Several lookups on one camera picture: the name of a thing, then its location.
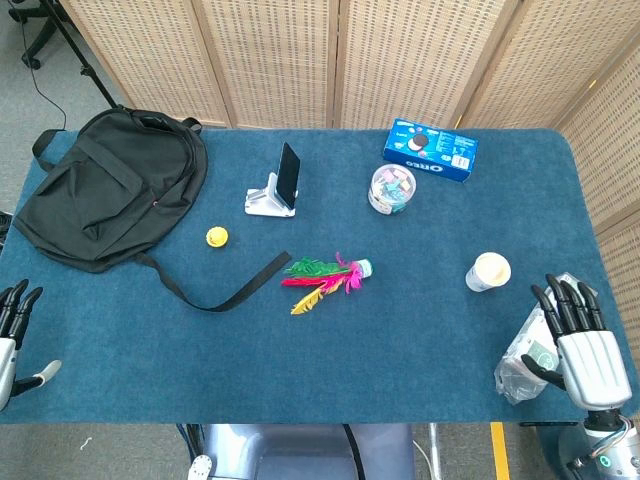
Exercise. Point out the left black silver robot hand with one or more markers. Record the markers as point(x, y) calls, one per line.
point(9, 360)

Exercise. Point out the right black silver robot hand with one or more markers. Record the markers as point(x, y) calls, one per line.
point(592, 365)

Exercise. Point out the colourful feather shuttlecock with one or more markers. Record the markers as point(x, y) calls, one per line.
point(352, 279)

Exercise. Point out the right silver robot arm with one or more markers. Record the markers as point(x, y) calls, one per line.
point(607, 450)

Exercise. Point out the white paper cup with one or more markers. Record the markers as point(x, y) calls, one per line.
point(489, 272)

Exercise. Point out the white folding phone stand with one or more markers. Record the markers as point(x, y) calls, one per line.
point(260, 205)

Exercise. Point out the clear plastic snack packet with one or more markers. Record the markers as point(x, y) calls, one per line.
point(530, 340)

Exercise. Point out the black backpack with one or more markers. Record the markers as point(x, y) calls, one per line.
point(110, 185)

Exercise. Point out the small yellow toy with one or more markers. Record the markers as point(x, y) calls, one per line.
point(217, 237)

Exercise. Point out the clear jar of binder clips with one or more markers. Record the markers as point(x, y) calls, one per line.
point(392, 190)

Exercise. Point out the blue Oreo cookie box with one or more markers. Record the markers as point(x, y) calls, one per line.
point(435, 150)

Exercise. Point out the blue table cloth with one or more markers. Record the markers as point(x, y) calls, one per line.
point(320, 360)

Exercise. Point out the black tripod leg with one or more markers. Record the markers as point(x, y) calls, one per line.
point(87, 65)

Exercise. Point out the grey robot torso base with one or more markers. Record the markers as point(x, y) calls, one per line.
point(300, 455)

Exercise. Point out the black office chair base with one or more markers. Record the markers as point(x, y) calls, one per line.
point(42, 35)

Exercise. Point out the black smartphone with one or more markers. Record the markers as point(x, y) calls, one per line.
point(289, 175)

